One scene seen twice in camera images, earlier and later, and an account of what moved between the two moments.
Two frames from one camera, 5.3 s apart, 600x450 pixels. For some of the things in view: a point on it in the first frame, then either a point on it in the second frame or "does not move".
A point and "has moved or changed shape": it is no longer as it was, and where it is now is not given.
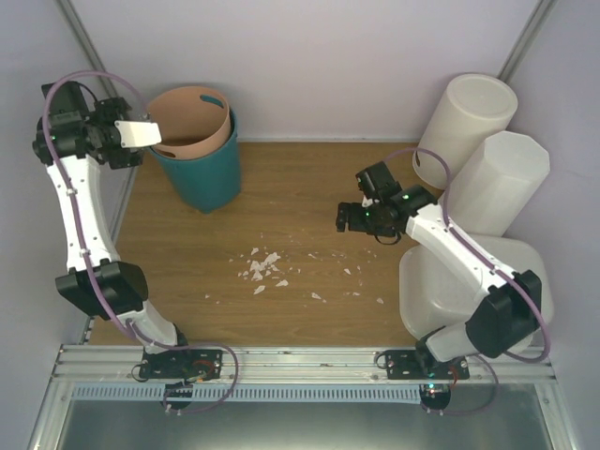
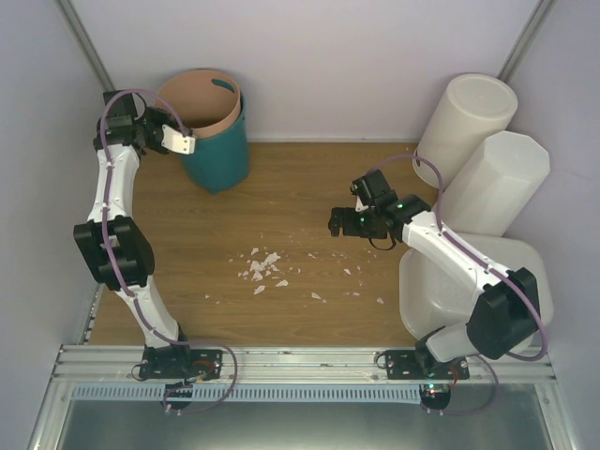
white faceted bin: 493,187 does not move
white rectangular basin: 432,297 does not move
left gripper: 110,108 -> 155,113
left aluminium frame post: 105,81 does not move
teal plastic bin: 210,183 has moved or changed shape
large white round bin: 471,107 does not move
